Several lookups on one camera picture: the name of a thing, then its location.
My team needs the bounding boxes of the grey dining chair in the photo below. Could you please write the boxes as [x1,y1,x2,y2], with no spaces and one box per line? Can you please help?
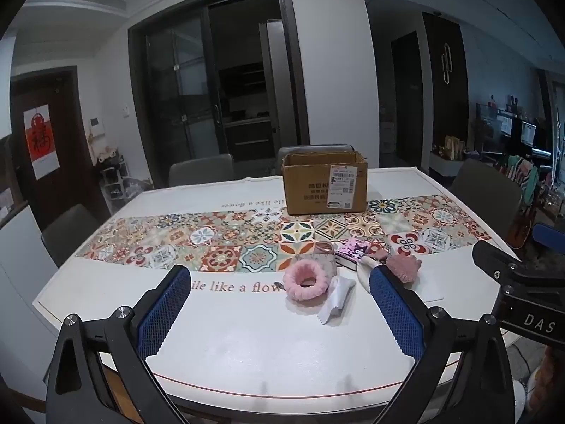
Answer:
[277,144,354,175]
[450,159,537,230]
[0,205,63,411]
[41,204,100,268]
[168,154,236,188]

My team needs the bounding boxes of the pink knitted glove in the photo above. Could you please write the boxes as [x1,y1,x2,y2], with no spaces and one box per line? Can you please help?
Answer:
[373,247,423,284]

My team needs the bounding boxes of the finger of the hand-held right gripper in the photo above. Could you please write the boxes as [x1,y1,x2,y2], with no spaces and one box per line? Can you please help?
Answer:
[531,223,565,249]
[471,241,565,294]

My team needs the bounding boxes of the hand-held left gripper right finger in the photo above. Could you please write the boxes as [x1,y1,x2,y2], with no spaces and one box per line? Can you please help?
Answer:
[368,267,517,424]

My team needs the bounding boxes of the white zigzag-edged cloth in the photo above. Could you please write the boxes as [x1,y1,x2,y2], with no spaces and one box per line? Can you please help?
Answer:
[317,276,357,325]

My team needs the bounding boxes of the pink cartoon-print tissue pack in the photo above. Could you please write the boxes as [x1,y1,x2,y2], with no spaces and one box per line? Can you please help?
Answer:
[334,237,374,270]

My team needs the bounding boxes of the white sideboard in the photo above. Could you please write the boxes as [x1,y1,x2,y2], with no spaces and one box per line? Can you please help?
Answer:
[430,150,469,178]

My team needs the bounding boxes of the white shoe rack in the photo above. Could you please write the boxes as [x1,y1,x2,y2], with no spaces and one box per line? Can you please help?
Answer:
[90,146,151,206]

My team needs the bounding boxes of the dark cabinet with gold handle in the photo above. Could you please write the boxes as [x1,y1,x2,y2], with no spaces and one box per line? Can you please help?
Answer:
[421,11,469,155]

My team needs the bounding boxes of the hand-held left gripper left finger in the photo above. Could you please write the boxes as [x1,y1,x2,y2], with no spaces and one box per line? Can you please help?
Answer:
[44,264,192,424]

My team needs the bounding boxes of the brown cardboard box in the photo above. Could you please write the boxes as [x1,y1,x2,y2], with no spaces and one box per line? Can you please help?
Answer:
[281,149,369,216]

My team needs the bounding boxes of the dark wooden door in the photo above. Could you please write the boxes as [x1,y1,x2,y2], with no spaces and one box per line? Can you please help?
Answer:
[9,66,109,230]

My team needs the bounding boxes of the white soft sock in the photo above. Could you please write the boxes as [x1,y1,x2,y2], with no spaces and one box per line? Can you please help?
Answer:
[357,258,380,292]

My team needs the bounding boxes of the grey fabric pouch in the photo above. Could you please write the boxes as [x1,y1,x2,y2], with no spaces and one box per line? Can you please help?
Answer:
[297,252,338,277]

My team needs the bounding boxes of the pink fluffy headband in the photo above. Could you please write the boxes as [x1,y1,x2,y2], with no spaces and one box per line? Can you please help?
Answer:
[282,260,338,305]

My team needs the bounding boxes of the colourful striped garment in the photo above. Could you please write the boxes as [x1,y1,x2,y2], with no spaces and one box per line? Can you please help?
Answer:
[507,154,540,206]

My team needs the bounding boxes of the red paper door poster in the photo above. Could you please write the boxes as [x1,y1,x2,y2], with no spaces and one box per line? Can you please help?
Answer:
[23,104,61,181]

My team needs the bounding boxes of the dark sliding glass door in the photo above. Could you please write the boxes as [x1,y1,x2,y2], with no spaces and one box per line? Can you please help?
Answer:
[128,0,310,186]

